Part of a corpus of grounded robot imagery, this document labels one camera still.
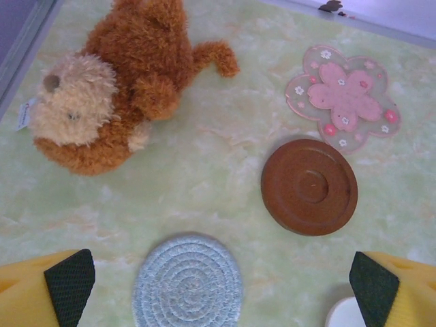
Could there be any aluminium side rail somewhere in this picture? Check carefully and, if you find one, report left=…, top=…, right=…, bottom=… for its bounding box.
left=0, top=0, right=67, bottom=119

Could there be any pink flower-shaped coaster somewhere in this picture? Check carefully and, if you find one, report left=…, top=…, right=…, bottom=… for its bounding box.
left=284, top=44, right=402, bottom=156

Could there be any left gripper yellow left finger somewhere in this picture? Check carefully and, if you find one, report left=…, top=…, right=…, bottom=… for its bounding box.
left=0, top=248, right=96, bottom=327

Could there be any white mug with red inside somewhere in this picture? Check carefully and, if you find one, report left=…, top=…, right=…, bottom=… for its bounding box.
left=324, top=296, right=367, bottom=327

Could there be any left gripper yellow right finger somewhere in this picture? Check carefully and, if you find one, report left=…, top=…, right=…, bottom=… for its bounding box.
left=349, top=251, right=436, bottom=327

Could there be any light blue woven round coaster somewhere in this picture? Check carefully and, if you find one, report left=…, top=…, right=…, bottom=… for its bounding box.
left=132, top=232, right=245, bottom=327

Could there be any dark brown wooden round coaster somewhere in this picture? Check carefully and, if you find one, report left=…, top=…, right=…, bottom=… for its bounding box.
left=260, top=138, right=359, bottom=237

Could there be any brown plush monkey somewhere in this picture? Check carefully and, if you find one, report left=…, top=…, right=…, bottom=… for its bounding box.
left=15, top=0, right=241, bottom=177

